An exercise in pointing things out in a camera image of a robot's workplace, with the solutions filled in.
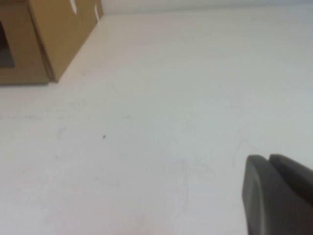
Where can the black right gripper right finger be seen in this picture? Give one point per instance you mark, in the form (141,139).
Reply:
(293,171)

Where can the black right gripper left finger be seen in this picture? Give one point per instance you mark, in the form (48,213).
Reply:
(274,200)

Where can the cardboard shoe box with window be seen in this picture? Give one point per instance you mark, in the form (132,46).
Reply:
(61,36)

